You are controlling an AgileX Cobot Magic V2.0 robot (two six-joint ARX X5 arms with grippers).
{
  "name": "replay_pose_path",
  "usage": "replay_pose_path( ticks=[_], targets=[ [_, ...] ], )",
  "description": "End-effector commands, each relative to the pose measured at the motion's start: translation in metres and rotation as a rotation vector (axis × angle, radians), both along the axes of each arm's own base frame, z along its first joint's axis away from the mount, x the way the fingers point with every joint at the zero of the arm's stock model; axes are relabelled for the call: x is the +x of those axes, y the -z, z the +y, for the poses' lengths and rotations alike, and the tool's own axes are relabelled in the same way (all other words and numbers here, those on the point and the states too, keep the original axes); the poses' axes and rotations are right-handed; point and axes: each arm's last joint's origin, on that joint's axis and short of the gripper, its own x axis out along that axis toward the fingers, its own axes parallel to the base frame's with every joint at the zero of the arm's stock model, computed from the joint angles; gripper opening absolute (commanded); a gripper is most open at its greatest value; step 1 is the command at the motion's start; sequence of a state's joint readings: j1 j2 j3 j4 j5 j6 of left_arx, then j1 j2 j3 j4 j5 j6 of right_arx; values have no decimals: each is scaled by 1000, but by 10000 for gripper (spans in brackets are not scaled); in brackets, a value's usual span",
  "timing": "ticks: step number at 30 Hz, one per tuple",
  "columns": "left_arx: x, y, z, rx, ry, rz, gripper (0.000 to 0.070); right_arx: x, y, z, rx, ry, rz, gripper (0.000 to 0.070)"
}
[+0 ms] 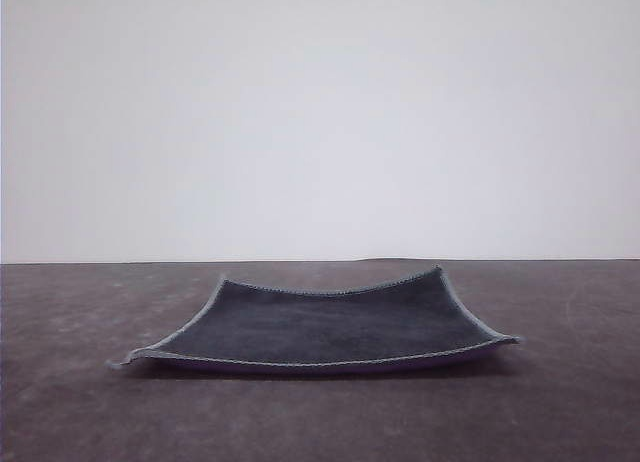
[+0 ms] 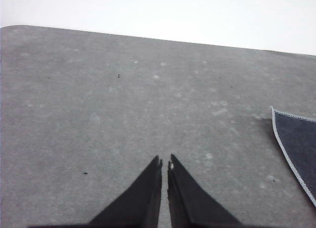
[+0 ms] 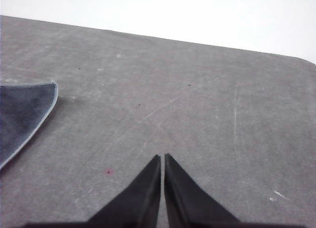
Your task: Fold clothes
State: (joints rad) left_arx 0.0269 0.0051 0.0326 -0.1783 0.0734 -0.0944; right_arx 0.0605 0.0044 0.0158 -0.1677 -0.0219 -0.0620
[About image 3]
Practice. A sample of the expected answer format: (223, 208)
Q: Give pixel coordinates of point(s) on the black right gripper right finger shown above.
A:
(187, 198)

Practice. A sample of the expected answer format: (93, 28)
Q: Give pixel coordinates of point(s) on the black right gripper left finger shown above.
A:
(138, 198)

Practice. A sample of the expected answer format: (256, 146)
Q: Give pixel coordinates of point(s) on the purple towel with grey hem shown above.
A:
(22, 114)

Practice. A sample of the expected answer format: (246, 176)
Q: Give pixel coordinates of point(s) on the grey table cloth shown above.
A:
(187, 109)

